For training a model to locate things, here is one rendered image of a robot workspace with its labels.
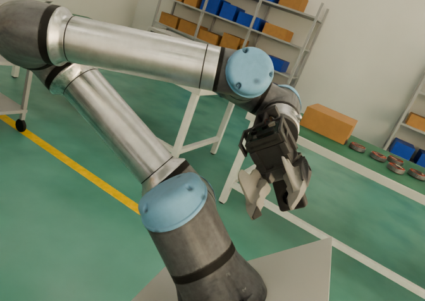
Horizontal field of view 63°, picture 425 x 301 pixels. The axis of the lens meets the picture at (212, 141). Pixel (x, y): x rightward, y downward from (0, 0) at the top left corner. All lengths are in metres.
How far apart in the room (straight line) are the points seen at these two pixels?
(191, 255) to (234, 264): 0.08
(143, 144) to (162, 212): 0.19
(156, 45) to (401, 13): 6.04
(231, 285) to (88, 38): 0.44
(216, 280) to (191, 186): 0.15
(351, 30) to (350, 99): 1.15
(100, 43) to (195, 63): 0.15
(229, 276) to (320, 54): 6.08
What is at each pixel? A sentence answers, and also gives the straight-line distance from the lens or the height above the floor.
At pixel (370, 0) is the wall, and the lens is 6.54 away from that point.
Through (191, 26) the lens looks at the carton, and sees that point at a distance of 6.90.
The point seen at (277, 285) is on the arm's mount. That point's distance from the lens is 0.63.
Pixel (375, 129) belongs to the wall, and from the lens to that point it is 6.45.
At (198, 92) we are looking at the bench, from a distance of 2.59.
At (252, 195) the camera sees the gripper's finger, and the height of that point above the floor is 1.05.
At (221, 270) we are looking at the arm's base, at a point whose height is 0.92.
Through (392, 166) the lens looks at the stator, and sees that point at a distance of 2.54.
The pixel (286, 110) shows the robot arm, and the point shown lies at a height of 1.16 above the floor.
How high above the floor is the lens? 1.27
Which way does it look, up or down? 19 degrees down
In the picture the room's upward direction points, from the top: 21 degrees clockwise
